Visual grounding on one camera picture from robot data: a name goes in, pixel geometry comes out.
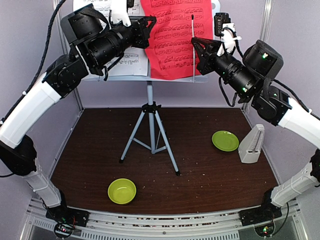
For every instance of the left aluminium frame post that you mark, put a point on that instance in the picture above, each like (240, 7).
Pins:
(65, 50)

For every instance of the red paper sheet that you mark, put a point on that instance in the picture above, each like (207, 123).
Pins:
(170, 50)

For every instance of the front aluminium rail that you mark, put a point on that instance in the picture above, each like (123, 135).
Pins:
(218, 225)

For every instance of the green bowl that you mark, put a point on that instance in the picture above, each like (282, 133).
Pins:
(122, 191)

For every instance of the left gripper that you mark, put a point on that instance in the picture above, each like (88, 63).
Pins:
(143, 26)

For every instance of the white sheet music page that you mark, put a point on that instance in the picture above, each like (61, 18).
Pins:
(135, 61)

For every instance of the aluminium frame post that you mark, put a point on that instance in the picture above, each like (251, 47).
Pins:
(65, 50)
(266, 20)

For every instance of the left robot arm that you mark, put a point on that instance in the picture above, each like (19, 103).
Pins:
(47, 88)

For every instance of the white metronome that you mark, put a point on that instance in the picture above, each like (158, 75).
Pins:
(250, 147)

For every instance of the green plate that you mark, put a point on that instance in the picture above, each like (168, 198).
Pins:
(225, 141)

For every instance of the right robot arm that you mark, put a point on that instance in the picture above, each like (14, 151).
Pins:
(272, 104)

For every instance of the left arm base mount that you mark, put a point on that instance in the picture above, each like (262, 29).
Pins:
(66, 218)

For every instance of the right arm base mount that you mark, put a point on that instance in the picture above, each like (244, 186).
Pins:
(263, 216)

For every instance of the right aluminium frame post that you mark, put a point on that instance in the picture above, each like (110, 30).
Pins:
(266, 20)

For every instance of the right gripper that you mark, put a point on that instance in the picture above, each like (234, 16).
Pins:
(205, 55)

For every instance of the light blue music stand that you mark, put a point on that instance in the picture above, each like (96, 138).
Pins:
(149, 130)

